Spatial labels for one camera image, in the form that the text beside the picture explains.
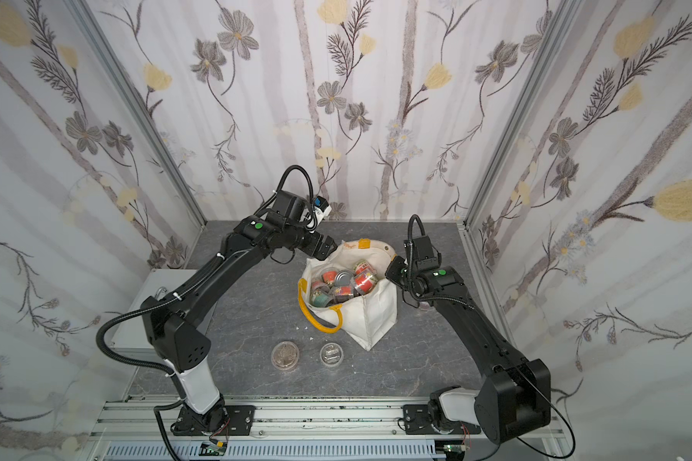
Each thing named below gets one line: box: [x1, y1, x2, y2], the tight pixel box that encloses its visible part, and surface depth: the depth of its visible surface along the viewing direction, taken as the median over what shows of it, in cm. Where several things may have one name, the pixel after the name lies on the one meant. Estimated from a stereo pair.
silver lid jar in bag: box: [334, 270, 355, 289], surface depth 95 cm
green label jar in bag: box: [311, 285, 333, 308], surface depth 89 cm
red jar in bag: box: [353, 270, 378, 296], surface depth 87 cm
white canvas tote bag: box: [297, 238, 398, 351], surface depth 84 cm
